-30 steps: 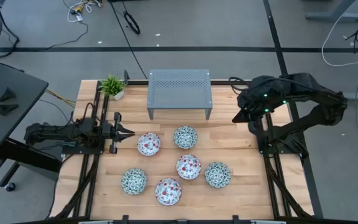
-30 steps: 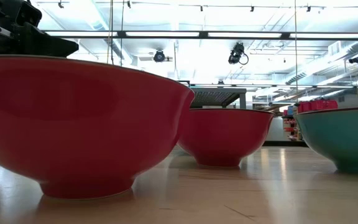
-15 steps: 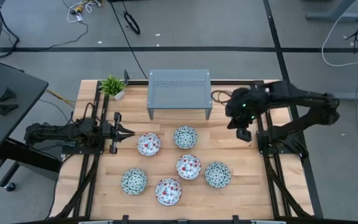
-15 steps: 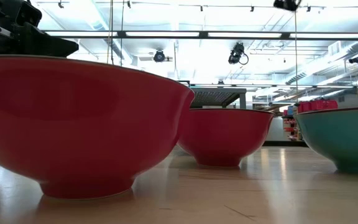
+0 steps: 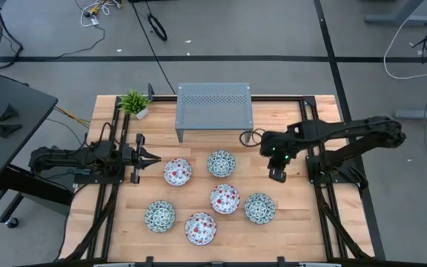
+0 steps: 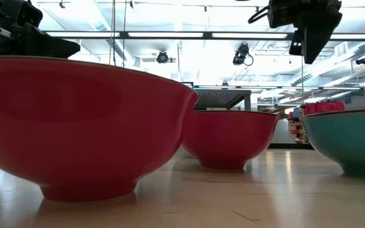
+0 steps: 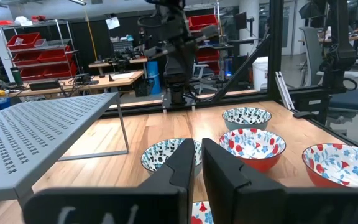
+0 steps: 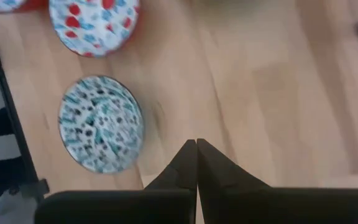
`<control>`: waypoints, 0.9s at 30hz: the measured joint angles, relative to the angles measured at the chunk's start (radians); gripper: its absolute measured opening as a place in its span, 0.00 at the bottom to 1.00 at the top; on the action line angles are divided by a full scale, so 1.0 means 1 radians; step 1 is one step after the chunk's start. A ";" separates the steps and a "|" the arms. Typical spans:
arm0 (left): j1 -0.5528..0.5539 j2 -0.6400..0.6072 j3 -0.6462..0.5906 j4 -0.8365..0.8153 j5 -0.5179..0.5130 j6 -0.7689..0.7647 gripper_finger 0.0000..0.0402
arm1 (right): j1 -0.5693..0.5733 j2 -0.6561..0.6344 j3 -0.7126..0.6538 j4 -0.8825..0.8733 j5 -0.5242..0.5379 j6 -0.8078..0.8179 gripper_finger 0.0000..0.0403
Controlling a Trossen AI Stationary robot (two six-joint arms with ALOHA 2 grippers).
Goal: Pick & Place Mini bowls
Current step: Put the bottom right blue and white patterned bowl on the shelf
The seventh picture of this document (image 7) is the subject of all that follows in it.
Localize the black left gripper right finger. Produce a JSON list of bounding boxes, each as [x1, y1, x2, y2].
[[201, 138, 358, 224]]

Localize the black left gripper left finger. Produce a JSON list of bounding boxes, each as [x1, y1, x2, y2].
[[22, 138, 196, 224]]

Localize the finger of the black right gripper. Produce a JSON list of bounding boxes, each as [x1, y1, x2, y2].
[[143, 42, 178, 60], [196, 24, 221, 44]]

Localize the red floral mini bowl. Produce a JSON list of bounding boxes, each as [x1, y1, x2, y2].
[[218, 128, 287, 174], [301, 142, 358, 189], [191, 200, 214, 224]]

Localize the teal floral mini bowl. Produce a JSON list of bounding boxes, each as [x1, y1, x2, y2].
[[140, 138, 203, 179], [221, 106, 273, 132]]

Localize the wooden workbench with tools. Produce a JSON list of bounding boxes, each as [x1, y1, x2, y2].
[[88, 57, 149, 78]]

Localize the blue plastic barrel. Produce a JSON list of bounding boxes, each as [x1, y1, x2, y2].
[[145, 60, 162, 95]]

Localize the white office chair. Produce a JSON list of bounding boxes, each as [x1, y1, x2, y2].
[[192, 62, 219, 95]]

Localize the white paper sheet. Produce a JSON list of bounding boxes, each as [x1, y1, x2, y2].
[[105, 16, 121, 30]]

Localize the white trash bin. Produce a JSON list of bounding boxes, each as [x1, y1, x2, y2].
[[252, 56, 270, 91]]

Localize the long wooden desk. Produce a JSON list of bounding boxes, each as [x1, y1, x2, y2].
[[0, 70, 145, 101]]

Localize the silver aluminium bar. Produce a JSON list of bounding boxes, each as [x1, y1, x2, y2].
[[274, 71, 295, 110]]

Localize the grey perforated metal shelf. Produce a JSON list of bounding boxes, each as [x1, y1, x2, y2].
[[0, 91, 131, 210]]

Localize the black box on desk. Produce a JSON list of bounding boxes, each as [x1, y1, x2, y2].
[[29, 79, 62, 92]]

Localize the grey office chair blue seat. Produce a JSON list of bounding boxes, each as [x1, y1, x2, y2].
[[299, 26, 358, 127]]

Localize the dark green bottle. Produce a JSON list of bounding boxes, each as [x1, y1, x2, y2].
[[10, 67, 24, 86]]

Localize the wire shelf with red bins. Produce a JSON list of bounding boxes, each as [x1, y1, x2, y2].
[[187, 13, 222, 75], [0, 18, 80, 82]]

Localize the thin yellow hanging cord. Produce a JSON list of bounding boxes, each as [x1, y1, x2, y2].
[[83, 7, 99, 62]]

